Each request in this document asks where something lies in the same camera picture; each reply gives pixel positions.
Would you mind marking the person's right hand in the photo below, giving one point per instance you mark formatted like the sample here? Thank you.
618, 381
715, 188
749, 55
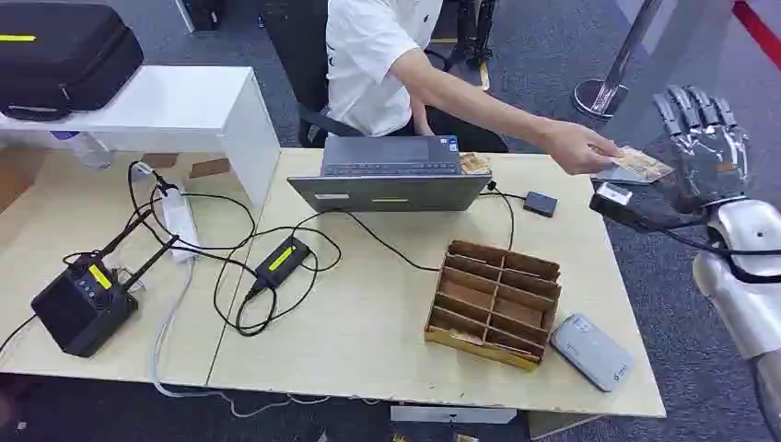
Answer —
573, 146

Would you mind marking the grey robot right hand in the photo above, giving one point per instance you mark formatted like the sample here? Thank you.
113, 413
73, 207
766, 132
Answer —
711, 161

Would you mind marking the beige printed card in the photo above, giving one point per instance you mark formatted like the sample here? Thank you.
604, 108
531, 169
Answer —
641, 166

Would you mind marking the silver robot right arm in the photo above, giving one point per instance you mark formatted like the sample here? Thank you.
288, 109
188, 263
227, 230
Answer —
741, 287

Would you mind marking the small black adapter box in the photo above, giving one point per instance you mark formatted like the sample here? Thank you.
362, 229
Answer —
540, 204

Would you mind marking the stack of printed cards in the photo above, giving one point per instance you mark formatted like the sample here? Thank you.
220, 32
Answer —
475, 163

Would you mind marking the yellow floor tape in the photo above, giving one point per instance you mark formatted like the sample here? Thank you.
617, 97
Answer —
484, 76

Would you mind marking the red floor tape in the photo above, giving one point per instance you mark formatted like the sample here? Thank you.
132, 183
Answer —
756, 27

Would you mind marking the black stand legs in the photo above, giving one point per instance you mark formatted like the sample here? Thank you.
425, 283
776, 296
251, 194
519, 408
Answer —
473, 30

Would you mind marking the wooden slotted card box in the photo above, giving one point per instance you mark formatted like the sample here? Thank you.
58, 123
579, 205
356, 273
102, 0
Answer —
494, 305

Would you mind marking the grey laptop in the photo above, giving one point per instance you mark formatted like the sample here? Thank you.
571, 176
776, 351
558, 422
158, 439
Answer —
390, 192

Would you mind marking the grey card reader device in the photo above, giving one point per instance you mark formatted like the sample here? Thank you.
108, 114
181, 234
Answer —
592, 352

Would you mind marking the person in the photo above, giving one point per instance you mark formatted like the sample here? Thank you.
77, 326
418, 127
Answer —
366, 73

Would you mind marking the grey desk leg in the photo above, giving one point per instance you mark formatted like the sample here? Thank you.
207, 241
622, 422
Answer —
555, 427

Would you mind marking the black power brick yellow label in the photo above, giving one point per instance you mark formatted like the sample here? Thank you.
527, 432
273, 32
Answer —
282, 262

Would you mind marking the brown tape patch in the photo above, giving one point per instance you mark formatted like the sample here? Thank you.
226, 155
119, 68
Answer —
160, 160
210, 168

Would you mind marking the dark cabinet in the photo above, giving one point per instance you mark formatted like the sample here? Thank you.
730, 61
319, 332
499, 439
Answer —
201, 13

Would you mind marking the white power strip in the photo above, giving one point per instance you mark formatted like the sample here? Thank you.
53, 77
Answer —
180, 226

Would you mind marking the white shelf riser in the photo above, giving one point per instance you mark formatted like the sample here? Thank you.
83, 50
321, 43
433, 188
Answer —
171, 104

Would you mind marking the white plug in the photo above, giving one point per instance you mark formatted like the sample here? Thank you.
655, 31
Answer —
140, 172

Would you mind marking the clear plastic water bottle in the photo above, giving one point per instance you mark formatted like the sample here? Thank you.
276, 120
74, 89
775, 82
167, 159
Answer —
88, 151

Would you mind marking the black router box with antennas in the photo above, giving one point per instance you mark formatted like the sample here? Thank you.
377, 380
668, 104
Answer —
82, 311

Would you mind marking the black carrying case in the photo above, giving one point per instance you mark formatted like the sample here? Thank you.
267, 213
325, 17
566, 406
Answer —
61, 58

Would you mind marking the brown cardboard sheet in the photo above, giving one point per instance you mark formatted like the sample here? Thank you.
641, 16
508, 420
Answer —
18, 177

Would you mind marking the chrome stanchion post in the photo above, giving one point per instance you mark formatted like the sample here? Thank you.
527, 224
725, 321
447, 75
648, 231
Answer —
601, 94

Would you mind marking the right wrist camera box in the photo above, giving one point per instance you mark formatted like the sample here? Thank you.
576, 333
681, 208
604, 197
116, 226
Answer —
613, 194

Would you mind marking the white desk bracket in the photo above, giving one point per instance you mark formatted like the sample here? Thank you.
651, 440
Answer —
451, 415

